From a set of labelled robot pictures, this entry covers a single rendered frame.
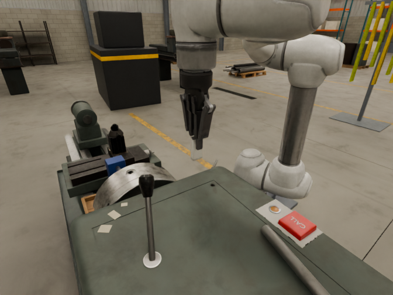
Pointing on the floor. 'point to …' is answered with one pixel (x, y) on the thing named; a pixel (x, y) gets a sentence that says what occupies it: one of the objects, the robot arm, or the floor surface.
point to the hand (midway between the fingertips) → (196, 147)
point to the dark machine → (124, 61)
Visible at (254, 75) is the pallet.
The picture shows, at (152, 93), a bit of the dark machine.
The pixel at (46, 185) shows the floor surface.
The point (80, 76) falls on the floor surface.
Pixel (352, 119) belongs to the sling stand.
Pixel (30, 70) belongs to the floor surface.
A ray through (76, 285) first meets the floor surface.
